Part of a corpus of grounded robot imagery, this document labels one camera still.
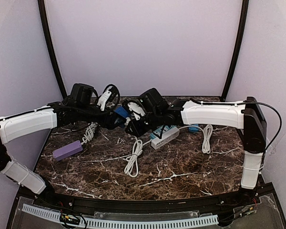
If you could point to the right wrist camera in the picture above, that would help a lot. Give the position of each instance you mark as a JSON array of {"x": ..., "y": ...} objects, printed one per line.
[{"x": 152, "y": 101}]

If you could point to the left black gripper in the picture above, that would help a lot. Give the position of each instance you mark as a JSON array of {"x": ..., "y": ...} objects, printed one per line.
[{"x": 112, "y": 121}]

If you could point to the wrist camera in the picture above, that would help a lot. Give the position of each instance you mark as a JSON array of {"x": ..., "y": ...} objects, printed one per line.
[
  {"x": 152, "y": 101},
  {"x": 81, "y": 94}
]

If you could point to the dark blue cube socket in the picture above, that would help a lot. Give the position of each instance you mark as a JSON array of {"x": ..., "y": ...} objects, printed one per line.
[{"x": 123, "y": 113}]

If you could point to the black frame post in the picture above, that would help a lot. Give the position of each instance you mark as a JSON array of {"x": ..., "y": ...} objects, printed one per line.
[
  {"x": 50, "y": 47},
  {"x": 236, "y": 51}
]

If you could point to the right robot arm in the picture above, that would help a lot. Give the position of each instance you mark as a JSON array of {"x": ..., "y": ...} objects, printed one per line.
[{"x": 245, "y": 115}]

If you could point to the teal power strip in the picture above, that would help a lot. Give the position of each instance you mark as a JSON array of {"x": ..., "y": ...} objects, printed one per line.
[{"x": 158, "y": 133}]

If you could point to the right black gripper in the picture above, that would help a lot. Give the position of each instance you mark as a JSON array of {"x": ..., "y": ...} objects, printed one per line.
[{"x": 135, "y": 126}]

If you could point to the light blue plug adapter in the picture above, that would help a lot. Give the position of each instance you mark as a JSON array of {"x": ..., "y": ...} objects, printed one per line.
[{"x": 193, "y": 128}]

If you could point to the left circuit board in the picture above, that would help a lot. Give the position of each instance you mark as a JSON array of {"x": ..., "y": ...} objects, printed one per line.
[{"x": 69, "y": 219}]

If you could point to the white slotted cable duct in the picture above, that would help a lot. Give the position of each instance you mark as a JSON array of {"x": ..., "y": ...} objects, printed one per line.
[{"x": 183, "y": 220}]

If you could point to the purple power strip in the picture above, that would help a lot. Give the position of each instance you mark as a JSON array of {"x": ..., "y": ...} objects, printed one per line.
[{"x": 67, "y": 150}]

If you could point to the left black frame post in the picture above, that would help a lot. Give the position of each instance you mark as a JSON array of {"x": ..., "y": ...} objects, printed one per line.
[{"x": 50, "y": 47}]

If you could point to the right black frame post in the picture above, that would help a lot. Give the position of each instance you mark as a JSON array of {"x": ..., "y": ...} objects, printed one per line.
[{"x": 236, "y": 51}]

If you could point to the white power strip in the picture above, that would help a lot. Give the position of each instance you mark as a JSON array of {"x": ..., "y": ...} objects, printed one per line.
[{"x": 169, "y": 134}]

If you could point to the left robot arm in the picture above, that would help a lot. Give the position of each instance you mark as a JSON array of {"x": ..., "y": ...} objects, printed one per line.
[{"x": 45, "y": 118}]

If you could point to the black front rail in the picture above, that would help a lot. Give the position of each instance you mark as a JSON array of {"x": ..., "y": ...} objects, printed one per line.
[{"x": 222, "y": 202}]

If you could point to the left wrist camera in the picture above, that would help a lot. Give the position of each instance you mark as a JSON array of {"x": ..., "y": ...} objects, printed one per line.
[{"x": 81, "y": 94}]

